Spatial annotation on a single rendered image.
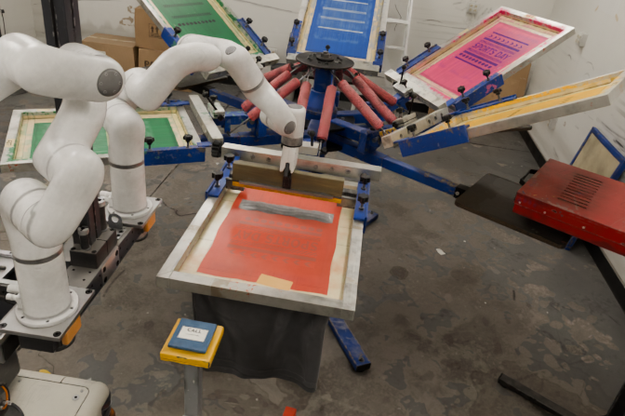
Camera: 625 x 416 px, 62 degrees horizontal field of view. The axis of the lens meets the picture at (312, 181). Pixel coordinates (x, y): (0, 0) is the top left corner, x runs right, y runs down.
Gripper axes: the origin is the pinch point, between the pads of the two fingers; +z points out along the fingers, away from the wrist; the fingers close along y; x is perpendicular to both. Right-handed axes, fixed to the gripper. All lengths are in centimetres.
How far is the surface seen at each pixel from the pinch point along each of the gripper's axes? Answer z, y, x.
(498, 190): 14, -50, 88
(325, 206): 13.8, -10.6, 14.6
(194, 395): 34, 70, -10
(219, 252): 14.3, 30.0, -15.8
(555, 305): 108, -100, 158
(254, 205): 13.3, -1.3, -11.9
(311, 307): 12, 51, 17
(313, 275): 14.1, 33.2, 15.8
